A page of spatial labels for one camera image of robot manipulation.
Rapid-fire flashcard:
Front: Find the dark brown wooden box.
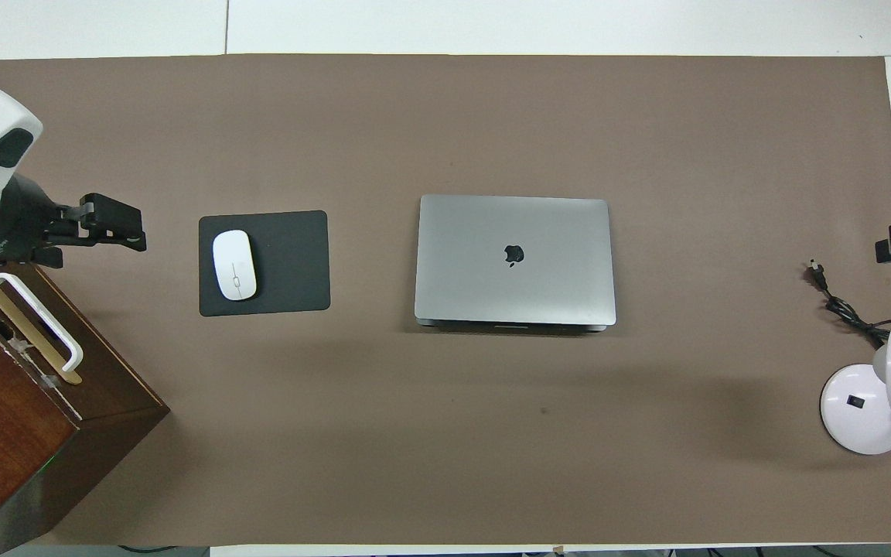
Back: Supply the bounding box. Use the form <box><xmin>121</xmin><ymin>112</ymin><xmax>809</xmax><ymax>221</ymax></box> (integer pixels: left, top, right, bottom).
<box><xmin>0</xmin><ymin>251</ymin><xmax>172</xmax><ymax>555</ymax></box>

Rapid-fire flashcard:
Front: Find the white box handle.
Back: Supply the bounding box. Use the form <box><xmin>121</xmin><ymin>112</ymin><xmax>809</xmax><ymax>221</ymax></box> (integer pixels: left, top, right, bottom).
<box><xmin>0</xmin><ymin>272</ymin><xmax>84</xmax><ymax>374</ymax></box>

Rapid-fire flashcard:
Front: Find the black lamp power cable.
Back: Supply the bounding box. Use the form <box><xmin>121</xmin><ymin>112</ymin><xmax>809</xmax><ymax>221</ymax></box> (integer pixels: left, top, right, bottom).
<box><xmin>807</xmin><ymin>261</ymin><xmax>891</xmax><ymax>348</ymax></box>

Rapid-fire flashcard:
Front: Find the grey laptop with apple logo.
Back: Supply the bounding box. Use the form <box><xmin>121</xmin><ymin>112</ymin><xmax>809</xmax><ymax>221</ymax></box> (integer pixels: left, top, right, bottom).
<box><xmin>413</xmin><ymin>193</ymin><xmax>617</xmax><ymax>334</ymax></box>

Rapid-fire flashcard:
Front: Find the white computer mouse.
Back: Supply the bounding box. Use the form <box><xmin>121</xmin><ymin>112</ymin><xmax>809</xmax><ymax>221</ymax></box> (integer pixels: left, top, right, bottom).
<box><xmin>212</xmin><ymin>229</ymin><xmax>258</xmax><ymax>302</ymax></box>

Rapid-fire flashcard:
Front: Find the white desk lamp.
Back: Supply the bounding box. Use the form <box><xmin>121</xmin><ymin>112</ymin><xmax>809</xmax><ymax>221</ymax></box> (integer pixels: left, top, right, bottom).
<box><xmin>819</xmin><ymin>320</ymin><xmax>891</xmax><ymax>456</ymax></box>

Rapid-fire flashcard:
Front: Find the brown table mat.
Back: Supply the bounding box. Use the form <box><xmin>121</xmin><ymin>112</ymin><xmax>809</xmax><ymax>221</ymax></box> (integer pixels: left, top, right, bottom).
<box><xmin>0</xmin><ymin>54</ymin><xmax>891</xmax><ymax>547</ymax></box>

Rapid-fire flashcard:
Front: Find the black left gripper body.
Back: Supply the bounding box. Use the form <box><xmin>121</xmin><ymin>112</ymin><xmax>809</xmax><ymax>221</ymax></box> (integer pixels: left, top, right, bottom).
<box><xmin>5</xmin><ymin>176</ymin><xmax>84</xmax><ymax>268</ymax></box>

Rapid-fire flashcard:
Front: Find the black mouse pad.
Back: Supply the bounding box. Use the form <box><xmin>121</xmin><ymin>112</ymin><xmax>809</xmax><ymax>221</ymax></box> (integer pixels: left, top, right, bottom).
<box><xmin>198</xmin><ymin>210</ymin><xmax>332</xmax><ymax>318</ymax></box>

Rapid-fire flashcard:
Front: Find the gold plate on box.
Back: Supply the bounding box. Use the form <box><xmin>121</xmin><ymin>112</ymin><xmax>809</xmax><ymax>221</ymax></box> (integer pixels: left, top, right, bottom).
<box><xmin>0</xmin><ymin>272</ymin><xmax>84</xmax><ymax>386</ymax></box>

